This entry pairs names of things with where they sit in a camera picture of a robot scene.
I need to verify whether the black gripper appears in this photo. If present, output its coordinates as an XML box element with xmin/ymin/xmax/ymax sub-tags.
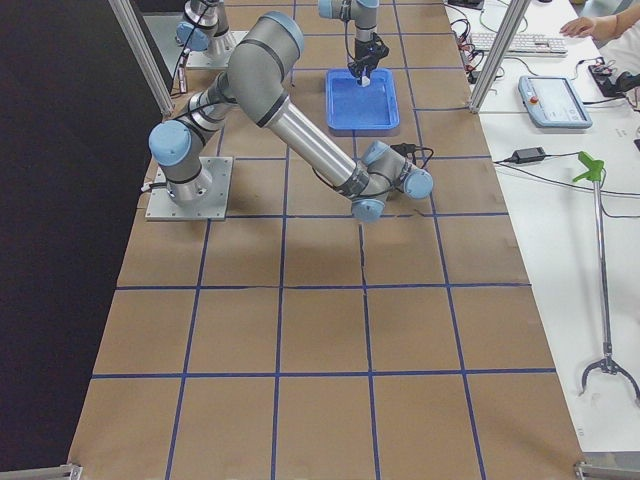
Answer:
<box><xmin>348</xmin><ymin>32</ymin><xmax>389</xmax><ymax>78</ymax></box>

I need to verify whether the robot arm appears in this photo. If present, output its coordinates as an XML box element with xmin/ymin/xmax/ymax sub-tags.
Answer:
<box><xmin>145</xmin><ymin>11</ymin><xmax>434</xmax><ymax>222</ymax></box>
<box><xmin>317</xmin><ymin>0</ymin><xmax>389</xmax><ymax>87</ymax></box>

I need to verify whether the blue plastic tray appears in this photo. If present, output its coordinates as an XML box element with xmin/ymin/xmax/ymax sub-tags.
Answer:
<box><xmin>325</xmin><ymin>68</ymin><xmax>400</xmax><ymax>136</ymax></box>

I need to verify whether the person hand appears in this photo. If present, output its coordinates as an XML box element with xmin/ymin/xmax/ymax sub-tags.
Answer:
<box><xmin>559</xmin><ymin>17</ymin><xmax>598</xmax><ymax>38</ymax></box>

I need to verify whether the white keyboard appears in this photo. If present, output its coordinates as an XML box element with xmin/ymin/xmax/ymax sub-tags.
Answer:
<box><xmin>470</xmin><ymin>32</ymin><xmax>568</xmax><ymax>57</ymax></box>

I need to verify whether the black power adapter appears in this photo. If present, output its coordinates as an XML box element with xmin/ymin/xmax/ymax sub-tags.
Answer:
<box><xmin>510</xmin><ymin>147</ymin><xmax>547</xmax><ymax>164</ymax></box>

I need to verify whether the teach pendant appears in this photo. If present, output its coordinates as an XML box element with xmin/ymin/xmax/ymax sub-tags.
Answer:
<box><xmin>518</xmin><ymin>76</ymin><xmax>592</xmax><ymax>129</ymax></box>

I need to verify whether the black corrugated cable left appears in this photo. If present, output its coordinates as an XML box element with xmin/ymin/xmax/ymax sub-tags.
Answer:
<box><xmin>389</xmin><ymin>142</ymin><xmax>435</xmax><ymax>174</ymax></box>

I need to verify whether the aluminium post near desk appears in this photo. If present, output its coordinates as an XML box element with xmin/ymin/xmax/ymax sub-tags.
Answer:
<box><xmin>468</xmin><ymin>0</ymin><xmax>530</xmax><ymax>114</ymax></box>

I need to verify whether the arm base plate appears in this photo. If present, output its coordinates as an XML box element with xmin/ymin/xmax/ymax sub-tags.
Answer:
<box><xmin>145</xmin><ymin>156</ymin><xmax>234</xmax><ymax>221</ymax></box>
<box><xmin>186</xmin><ymin>30</ymin><xmax>247</xmax><ymax>70</ymax></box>

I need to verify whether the aluminium frame post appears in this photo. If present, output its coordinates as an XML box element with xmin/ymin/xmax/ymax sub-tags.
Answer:
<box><xmin>109</xmin><ymin>0</ymin><xmax>174</xmax><ymax>118</ymax></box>

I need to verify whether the green handled reacher grabber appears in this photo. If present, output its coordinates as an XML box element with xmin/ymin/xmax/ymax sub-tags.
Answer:
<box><xmin>573</xmin><ymin>151</ymin><xmax>639</xmax><ymax>406</ymax></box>

